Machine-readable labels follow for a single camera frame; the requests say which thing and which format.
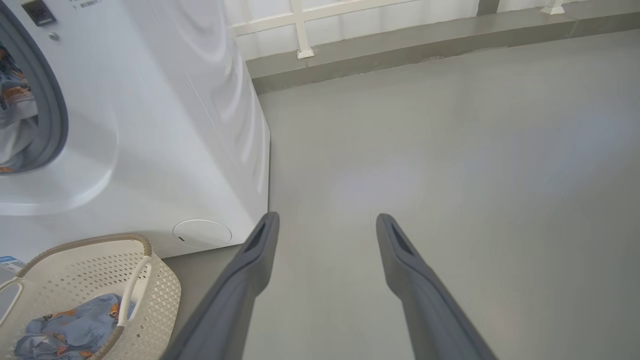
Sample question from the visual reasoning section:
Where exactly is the white and blue garment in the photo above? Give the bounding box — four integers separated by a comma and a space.
0, 42, 40, 174

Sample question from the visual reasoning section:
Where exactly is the blue energy label sticker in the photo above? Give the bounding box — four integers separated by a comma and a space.
0, 255, 27, 274

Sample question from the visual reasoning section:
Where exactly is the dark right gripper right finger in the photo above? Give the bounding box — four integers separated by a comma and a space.
375, 213, 497, 360

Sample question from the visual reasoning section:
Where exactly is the cream perforated laundry basket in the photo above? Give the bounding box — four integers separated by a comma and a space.
0, 233, 182, 360

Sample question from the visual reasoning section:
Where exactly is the white washing machine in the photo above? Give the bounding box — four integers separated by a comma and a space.
0, 0, 272, 264

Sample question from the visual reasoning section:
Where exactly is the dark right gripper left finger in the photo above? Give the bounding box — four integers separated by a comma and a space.
160, 211, 281, 360

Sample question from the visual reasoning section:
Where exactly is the blue printed garment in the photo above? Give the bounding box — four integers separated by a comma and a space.
14, 293, 136, 360

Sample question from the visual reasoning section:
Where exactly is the white metal railing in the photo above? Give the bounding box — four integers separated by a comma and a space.
231, 0, 567, 60

